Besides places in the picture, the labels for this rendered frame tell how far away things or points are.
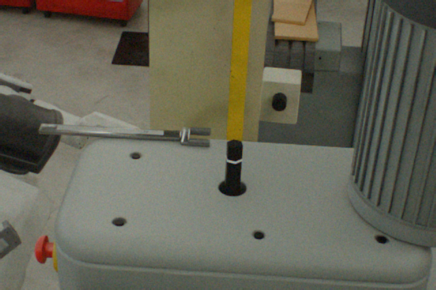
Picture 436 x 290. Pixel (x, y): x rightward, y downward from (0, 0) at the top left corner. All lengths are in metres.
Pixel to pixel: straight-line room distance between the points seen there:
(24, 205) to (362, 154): 0.68
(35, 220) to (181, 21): 1.48
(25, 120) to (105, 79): 3.82
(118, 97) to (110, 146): 3.91
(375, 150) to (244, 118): 2.06
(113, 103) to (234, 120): 2.06
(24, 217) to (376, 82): 0.75
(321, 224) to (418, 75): 0.23
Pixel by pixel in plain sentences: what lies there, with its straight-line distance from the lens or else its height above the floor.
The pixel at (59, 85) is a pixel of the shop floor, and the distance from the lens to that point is 5.18.
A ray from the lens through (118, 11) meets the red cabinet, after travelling 5.84.
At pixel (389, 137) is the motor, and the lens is 0.91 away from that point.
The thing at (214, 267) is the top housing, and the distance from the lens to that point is 0.94.
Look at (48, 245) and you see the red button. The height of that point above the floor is 1.77.
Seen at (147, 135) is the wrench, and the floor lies 1.90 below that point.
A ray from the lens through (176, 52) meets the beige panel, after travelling 2.85.
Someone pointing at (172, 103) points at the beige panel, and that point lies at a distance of 2.96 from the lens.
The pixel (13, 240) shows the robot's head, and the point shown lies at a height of 1.66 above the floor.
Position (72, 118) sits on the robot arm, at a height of 1.61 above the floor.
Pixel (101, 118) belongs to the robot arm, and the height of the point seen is 1.63.
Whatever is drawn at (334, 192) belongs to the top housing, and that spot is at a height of 1.89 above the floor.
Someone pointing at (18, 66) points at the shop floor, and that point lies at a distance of 5.45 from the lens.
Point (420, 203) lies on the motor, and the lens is 0.94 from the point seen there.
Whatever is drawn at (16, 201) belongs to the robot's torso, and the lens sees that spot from 1.43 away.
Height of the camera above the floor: 2.49
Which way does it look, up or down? 33 degrees down
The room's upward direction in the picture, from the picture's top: 3 degrees clockwise
